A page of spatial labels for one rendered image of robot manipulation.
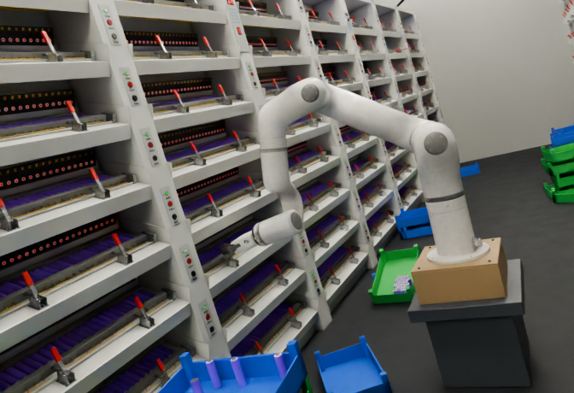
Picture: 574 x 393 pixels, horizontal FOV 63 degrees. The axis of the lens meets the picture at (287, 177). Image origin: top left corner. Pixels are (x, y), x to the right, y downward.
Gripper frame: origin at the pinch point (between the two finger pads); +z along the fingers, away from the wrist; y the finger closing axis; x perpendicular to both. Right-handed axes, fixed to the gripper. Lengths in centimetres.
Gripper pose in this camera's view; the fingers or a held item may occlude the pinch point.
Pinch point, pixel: (228, 247)
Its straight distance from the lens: 174.1
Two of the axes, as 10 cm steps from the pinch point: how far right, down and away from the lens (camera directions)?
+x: -4.3, -9.0, -0.1
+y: 4.7, -2.3, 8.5
